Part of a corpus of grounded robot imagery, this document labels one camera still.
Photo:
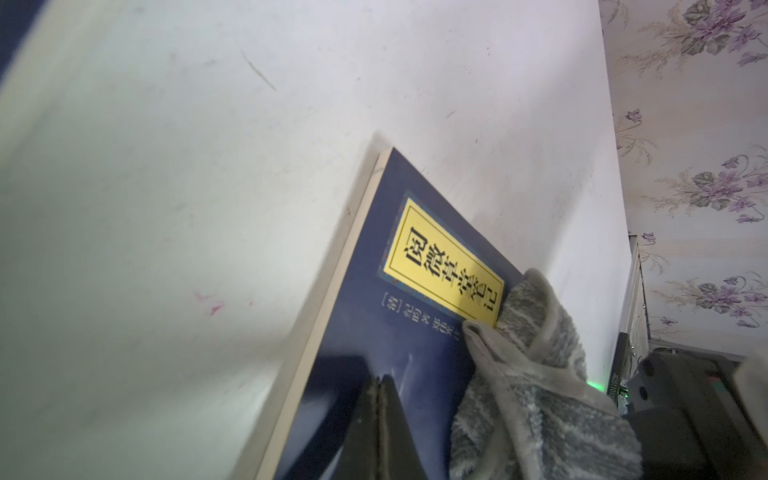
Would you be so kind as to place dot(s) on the grey striped cleaning cloth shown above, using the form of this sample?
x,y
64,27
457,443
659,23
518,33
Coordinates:
x,y
528,411

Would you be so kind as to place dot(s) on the blue book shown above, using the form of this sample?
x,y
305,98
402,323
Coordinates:
x,y
411,272
16,19

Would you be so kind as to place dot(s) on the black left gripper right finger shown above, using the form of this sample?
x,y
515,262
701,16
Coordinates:
x,y
397,454

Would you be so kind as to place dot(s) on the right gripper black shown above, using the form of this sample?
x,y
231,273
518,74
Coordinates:
x,y
685,410

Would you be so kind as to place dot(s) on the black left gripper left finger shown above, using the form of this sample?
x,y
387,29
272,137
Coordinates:
x,y
358,459

